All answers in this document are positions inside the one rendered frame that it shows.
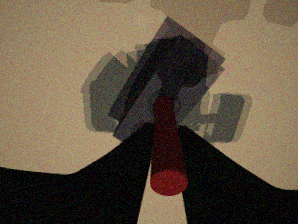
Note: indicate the red peg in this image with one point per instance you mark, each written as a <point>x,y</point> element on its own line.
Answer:
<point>168,173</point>

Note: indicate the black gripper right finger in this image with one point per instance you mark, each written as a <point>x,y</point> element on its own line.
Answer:
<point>220,191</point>

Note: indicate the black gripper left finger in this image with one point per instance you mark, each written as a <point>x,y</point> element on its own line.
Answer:
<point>108,191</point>

